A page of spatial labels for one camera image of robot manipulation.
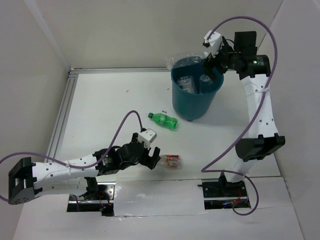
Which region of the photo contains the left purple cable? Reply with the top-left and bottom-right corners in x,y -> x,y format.
0,110 -> 145,203

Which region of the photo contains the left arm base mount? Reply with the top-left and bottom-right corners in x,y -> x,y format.
66,182 -> 116,217

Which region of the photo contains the silver foil tape sheet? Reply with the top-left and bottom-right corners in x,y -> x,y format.
113,179 -> 206,217

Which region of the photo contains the red cap clear bottle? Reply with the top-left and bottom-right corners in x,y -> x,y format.
157,154 -> 183,170

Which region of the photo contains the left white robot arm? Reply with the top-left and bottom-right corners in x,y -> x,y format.
8,128 -> 160,205

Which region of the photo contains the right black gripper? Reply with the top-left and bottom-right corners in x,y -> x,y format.
200,38 -> 240,82

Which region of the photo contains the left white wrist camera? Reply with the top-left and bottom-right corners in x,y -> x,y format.
137,128 -> 158,148

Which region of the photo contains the large labelled clear bottle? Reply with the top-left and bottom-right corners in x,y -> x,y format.
176,75 -> 197,94

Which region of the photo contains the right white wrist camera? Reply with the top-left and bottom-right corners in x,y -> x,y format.
202,30 -> 223,56

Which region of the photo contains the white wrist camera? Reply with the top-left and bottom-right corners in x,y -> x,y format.
137,128 -> 158,148
202,30 -> 223,56

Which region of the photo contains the teal plastic bin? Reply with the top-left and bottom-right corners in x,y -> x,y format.
171,62 -> 224,122

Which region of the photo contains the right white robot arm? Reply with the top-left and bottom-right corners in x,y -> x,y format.
201,31 -> 286,196

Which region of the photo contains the clear water bottle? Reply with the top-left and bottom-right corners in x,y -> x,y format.
199,74 -> 219,94
165,51 -> 209,70

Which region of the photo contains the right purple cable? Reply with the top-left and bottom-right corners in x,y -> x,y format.
201,16 -> 279,216

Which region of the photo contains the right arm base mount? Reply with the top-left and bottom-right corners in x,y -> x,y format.
198,175 -> 251,210

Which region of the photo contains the aluminium frame rail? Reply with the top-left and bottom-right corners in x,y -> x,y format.
39,66 -> 248,182

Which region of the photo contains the purple cable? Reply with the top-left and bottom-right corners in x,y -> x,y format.
0,110 -> 145,203
201,16 -> 279,216

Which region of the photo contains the green plastic bottle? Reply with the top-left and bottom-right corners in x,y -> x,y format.
148,112 -> 178,130

